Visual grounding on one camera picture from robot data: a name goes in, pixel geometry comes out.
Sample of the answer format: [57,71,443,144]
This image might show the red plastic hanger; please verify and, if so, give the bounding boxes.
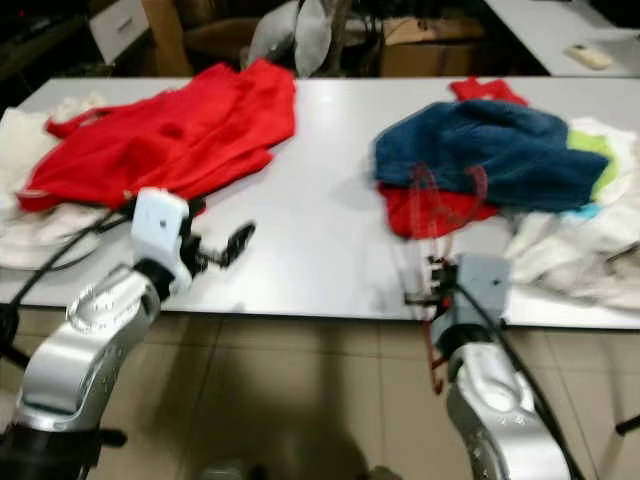
[400,160,491,396]

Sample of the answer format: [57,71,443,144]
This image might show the blue denim jeans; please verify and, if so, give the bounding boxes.
[374,98,611,214]

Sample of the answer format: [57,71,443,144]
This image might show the large red sweater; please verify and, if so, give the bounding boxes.
[15,60,298,214]

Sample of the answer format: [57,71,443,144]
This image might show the white sweatshirt cyan print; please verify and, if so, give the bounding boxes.
[500,118,640,311]

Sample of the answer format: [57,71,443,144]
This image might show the black tripod stand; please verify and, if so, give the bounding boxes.
[0,300,33,371]

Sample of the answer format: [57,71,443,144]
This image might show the cream knit garment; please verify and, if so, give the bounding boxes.
[0,95,136,271]

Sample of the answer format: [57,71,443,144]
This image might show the lime green garment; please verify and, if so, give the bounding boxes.
[565,117,623,201]

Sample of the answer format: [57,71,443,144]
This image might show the brown cardboard sheet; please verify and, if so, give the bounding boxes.
[140,0,196,79]

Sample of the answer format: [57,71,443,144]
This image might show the grey padded chair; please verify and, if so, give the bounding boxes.
[245,0,361,79]

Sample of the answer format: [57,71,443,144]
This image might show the grey robot left leg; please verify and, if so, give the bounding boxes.
[200,460,251,480]

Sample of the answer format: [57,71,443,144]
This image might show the open brown cardboard box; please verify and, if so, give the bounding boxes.
[378,15,491,79]

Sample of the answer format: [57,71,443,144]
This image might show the white sign board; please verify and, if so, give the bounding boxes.
[88,0,151,66]

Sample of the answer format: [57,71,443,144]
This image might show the small beige box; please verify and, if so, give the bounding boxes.
[563,42,616,71]

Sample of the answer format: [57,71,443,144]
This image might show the white desk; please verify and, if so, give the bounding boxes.
[482,0,640,79]

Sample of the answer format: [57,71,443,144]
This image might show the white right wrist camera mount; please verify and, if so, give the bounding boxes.
[445,253,511,346]

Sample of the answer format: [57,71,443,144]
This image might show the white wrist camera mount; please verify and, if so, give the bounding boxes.
[130,187,191,296]
[445,253,511,346]

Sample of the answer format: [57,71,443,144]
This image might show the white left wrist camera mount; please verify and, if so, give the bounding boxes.
[130,187,191,296]

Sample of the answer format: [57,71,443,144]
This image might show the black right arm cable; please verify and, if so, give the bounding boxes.
[455,283,586,480]

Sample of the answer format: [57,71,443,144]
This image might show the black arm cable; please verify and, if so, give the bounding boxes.
[455,283,586,480]
[0,205,141,346]

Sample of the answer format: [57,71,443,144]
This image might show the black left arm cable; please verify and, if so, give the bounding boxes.
[0,205,141,346]

